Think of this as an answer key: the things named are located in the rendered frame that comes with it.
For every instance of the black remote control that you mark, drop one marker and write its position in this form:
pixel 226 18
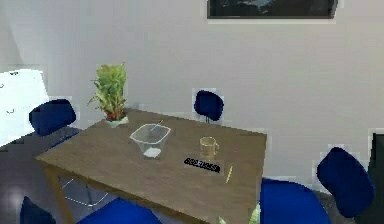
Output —
pixel 202 165

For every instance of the green potted house plant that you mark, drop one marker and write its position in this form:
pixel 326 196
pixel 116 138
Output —
pixel 110 91

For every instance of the tan mug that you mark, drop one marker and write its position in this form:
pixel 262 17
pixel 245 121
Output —
pixel 208 146

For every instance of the black cabinet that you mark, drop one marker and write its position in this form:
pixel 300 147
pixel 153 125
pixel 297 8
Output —
pixel 376 180

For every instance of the brown wooden dining table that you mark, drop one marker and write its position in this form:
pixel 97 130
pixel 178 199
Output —
pixel 160 180

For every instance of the yellow pencil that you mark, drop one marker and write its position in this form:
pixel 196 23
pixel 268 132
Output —
pixel 229 174

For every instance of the blue chair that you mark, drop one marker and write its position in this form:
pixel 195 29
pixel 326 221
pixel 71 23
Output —
pixel 209 105
pixel 51 116
pixel 116 211
pixel 343 181

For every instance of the white chest of drawers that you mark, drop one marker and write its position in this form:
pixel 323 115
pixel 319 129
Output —
pixel 18 103

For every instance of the dark framed wall picture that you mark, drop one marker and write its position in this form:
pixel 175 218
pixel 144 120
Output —
pixel 270 8

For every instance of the green plant leaves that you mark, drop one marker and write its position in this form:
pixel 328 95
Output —
pixel 255 216

